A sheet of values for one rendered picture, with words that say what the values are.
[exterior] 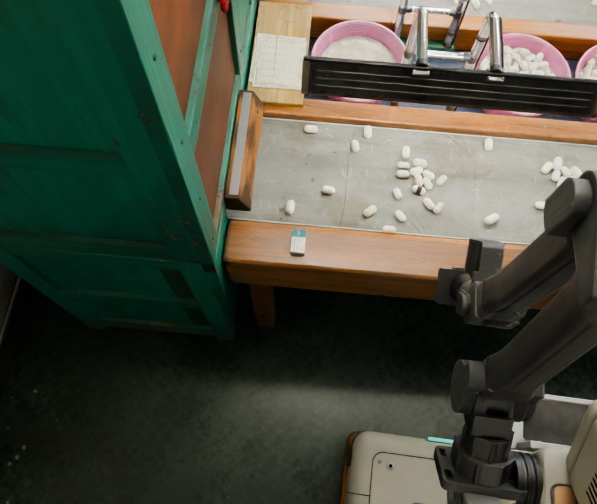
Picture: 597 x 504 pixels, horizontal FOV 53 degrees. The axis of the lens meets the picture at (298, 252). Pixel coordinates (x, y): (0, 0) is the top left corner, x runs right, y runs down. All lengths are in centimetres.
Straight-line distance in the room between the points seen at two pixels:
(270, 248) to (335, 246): 16
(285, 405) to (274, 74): 110
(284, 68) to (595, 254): 122
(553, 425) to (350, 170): 78
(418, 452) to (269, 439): 53
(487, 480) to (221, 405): 134
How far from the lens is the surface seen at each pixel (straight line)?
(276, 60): 168
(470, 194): 158
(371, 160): 157
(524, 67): 184
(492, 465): 91
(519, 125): 170
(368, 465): 184
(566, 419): 117
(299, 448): 210
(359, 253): 143
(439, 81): 129
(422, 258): 146
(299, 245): 141
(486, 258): 99
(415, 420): 215
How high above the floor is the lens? 210
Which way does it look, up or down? 70 degrees down
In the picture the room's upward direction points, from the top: 3 degrees clockwise
